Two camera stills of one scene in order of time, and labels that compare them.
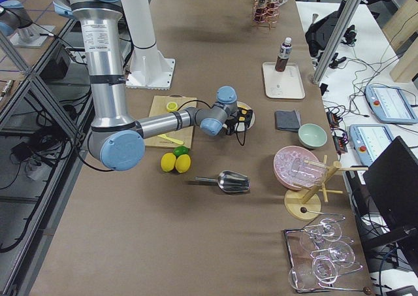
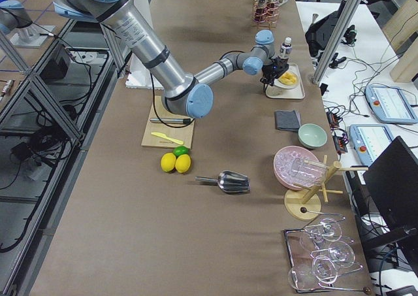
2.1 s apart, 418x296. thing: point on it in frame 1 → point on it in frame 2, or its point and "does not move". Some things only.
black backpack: x=317 y=36 does not move
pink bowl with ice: x=292 y=172 does not move
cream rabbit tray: x=287 y=84 does not move
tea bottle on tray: x=283 y=55 does not move
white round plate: x=241 y=126 → x=288 y=80
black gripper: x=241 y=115 → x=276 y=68
